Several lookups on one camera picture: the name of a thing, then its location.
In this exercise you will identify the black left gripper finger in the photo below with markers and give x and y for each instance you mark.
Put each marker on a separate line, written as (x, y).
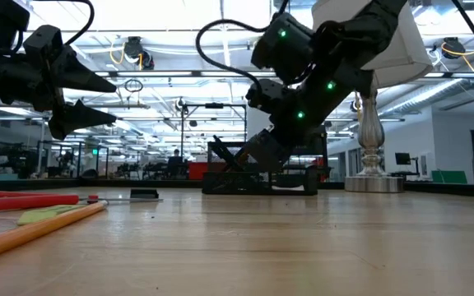
(80, 121)
(76, 78)

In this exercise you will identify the slim black pen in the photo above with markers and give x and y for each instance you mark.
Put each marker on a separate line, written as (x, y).
(224, 150)

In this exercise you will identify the black binder clip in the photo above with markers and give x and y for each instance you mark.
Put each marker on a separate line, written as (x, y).
(144, 193)

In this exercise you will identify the yellow pencil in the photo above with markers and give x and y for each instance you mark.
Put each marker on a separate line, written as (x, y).
(35, 230)

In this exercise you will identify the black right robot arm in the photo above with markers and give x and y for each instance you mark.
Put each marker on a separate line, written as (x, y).
(344, 49)

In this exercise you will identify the black mesh desk organizer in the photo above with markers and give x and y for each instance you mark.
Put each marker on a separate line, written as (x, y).
(220, 187)

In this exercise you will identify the black robot workstation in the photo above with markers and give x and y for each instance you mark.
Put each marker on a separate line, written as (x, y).
(72, 164)

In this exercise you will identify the red cabinet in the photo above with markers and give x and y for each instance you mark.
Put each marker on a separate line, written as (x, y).
(198, 170)

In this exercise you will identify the person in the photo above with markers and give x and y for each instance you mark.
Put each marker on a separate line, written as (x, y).
(175, 162)

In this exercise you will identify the small black monitor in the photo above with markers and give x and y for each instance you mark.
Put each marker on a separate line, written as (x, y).
(402, 158)

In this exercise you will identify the white table lamp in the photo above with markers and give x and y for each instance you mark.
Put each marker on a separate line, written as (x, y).
(401, 53)

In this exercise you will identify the green panel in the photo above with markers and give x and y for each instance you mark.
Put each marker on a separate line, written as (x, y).
(449, 177)

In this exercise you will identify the right wrist camera housing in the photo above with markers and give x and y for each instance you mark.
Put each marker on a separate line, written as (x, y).
(266, 96)

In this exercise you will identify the black aluminium table frame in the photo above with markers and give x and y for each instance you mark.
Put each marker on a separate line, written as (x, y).
(56, 184)

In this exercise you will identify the black rig frame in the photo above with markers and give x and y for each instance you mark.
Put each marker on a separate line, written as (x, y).
(214, 105)

